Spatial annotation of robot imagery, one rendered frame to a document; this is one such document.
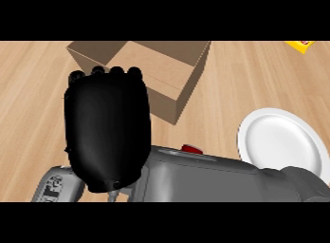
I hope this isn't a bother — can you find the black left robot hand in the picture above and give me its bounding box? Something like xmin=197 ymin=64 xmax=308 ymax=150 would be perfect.
xmin=63 ymin=65 xmax=153 ymax=195

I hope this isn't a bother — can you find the red cupcake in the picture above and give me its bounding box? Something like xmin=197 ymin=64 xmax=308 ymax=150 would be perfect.
xmin=180 ymin=143 xmax=205 ymax=156

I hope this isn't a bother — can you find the brown cardboard box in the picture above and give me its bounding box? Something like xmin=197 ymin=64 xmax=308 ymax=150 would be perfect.
xmin=66 ymin=41 xmax=212 ymax=126

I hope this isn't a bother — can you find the white round plate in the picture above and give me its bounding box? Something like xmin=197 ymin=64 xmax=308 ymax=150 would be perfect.
xmin=236 ymin=107 xmax=330 ymax=187

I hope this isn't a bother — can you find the yellow snack bag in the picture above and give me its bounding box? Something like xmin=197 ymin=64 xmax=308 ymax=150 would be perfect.
xmin=284 ymin=41 xmax=317 ymax=55

